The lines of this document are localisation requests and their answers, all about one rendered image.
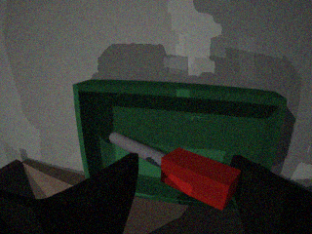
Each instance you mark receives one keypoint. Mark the tan wooden ramp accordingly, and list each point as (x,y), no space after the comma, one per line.
(38,181)

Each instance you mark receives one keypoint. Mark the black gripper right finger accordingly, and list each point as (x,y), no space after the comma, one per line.
(269,204)

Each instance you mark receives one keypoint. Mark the green tray rim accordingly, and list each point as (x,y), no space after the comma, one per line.
(154,189)

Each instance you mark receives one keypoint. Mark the red-headed pin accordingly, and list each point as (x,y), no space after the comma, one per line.
(206,180)

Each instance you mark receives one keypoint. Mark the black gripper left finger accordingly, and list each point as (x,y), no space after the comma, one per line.
(99,204)

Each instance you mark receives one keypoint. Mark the green tray floor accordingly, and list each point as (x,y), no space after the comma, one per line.
(216,129)

